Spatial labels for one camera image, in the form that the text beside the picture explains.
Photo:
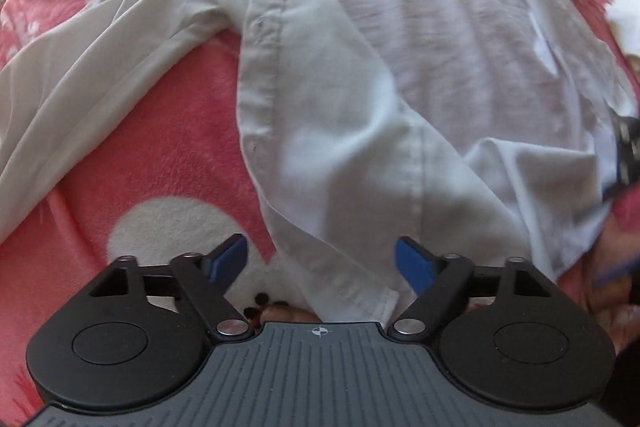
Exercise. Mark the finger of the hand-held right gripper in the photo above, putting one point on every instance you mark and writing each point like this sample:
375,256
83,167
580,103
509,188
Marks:
627,142

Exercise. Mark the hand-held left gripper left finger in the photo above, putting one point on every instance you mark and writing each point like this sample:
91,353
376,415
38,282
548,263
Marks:
230,259

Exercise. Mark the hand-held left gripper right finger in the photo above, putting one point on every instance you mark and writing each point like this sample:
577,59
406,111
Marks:
415,264

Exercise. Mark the white shirt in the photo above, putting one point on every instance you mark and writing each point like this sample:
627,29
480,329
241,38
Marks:
375,82

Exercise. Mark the pink floral blanket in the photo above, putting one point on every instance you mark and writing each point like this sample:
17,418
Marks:
175,132

